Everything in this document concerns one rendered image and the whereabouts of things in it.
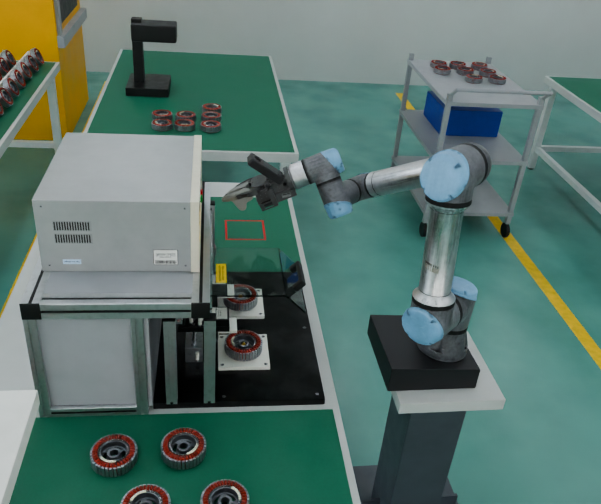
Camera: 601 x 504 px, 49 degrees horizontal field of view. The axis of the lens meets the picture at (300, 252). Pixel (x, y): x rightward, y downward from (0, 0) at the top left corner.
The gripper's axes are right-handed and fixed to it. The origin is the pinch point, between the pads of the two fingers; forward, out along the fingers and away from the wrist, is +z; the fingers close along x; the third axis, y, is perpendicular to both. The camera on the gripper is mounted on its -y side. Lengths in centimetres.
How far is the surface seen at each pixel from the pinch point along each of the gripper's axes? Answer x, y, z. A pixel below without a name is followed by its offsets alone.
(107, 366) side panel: -41, 13, 39
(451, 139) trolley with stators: 215, 123, -110
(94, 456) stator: -60, 23, 45
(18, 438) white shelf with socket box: -92, -16, 31
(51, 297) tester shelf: -40, -11, 41
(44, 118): 326, 37, 161
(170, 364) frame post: -40, 20, 25
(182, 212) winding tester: -28.7, -13.8, 5.7
